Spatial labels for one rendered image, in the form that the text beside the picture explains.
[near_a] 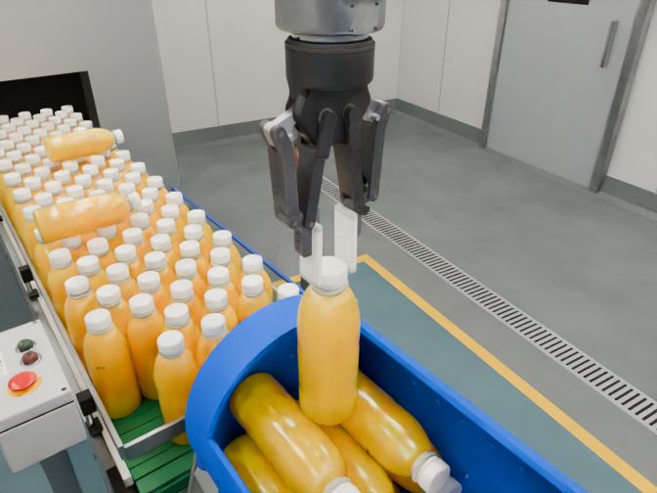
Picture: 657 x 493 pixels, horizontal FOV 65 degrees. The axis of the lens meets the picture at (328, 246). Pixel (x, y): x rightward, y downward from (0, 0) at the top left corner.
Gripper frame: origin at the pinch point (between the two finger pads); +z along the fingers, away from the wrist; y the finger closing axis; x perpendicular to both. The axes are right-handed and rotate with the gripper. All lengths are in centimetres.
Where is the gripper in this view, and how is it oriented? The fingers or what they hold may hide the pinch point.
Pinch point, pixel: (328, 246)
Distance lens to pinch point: 52.9
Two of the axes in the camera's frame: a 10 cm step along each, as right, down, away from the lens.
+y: 8.0, -3.0, 5.2
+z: -0.1, 8.6, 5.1
